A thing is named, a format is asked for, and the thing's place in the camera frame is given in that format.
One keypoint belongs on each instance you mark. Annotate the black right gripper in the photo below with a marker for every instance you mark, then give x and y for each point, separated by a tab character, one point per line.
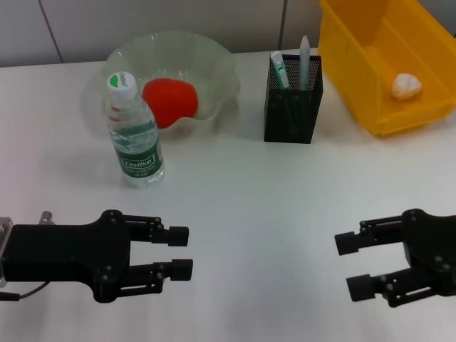
431	249

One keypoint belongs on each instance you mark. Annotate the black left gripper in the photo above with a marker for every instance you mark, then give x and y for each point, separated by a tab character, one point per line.
71	256

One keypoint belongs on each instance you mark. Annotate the clear water bottle green label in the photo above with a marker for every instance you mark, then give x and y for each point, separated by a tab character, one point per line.
137	142

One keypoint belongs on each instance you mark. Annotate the orange fruit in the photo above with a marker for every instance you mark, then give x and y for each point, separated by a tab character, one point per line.
171	101

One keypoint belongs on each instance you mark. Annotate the white paper ball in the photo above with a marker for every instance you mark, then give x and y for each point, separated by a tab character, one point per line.
406	86

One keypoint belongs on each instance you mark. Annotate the grey pen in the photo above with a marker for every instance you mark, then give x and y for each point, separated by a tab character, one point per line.
304	64

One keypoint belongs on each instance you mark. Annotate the mint green utility knife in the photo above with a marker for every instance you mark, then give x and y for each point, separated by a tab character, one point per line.
281	71

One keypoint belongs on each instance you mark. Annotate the black mesh pen holder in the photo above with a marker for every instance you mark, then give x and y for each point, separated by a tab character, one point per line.
288	121

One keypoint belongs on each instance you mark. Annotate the pale green glass fruit plate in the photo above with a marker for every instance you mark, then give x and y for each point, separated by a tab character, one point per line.
210	67

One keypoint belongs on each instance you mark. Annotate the yellow plastic bin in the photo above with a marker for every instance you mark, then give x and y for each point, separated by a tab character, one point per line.
374	53

